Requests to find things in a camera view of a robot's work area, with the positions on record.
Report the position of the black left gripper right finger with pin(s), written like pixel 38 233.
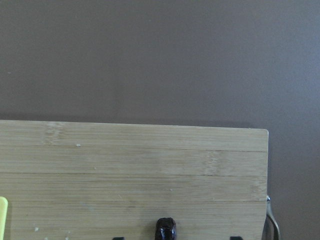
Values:
pixel 235 238

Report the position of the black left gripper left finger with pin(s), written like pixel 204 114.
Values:
pixel 118 238

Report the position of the dark red cherry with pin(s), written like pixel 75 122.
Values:
pixel 165 229

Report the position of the bamboo cutting board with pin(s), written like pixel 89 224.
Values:
pixel 98 181

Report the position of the yellow plastic knife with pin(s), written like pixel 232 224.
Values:
pixel 3 215

